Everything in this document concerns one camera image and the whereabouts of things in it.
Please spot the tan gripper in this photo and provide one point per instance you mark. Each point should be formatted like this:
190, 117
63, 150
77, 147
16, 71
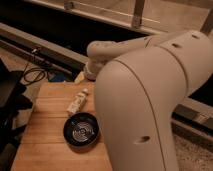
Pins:
80, 78

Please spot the small white bottle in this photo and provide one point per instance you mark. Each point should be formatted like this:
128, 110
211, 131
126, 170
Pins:
78, 102

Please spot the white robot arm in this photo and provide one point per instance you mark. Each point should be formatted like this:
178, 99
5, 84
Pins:
141, 149

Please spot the blue object behind table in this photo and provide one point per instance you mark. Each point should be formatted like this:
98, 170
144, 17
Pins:
58, 78

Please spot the black round bowl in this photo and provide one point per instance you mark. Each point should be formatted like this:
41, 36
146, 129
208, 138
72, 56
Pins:
81, 129

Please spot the black object at left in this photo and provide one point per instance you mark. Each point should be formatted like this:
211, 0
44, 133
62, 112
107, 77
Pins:
12, 101

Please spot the wooden board table top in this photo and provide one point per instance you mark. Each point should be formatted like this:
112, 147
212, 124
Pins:
43, 147

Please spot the metal rail beam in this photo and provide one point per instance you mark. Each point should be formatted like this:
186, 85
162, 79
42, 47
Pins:
50, 50

